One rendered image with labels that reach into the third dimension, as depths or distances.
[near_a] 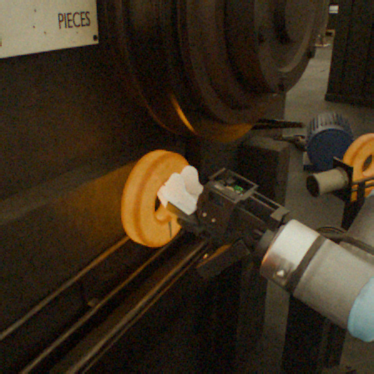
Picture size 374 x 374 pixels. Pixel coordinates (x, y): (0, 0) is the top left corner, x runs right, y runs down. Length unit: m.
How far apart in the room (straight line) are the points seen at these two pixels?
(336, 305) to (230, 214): 0.18
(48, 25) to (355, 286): 0.51
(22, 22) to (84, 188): 0.24
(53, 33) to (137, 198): 0.25
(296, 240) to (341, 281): 0.07
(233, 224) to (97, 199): 0.21
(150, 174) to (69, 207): 0.13
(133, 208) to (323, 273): 0.28
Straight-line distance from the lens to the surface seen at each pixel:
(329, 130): 2.93
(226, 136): 0.80
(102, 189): 0.71
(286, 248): 0.61
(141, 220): 0.68
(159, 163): 0.68
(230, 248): 0.66
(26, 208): 0.63
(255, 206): 0.64
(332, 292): 0.60
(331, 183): 1.21
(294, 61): 0.82
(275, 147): 1.06
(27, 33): 0.62
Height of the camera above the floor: 1.14
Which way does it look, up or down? 24 degrees down
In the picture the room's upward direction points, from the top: straight up
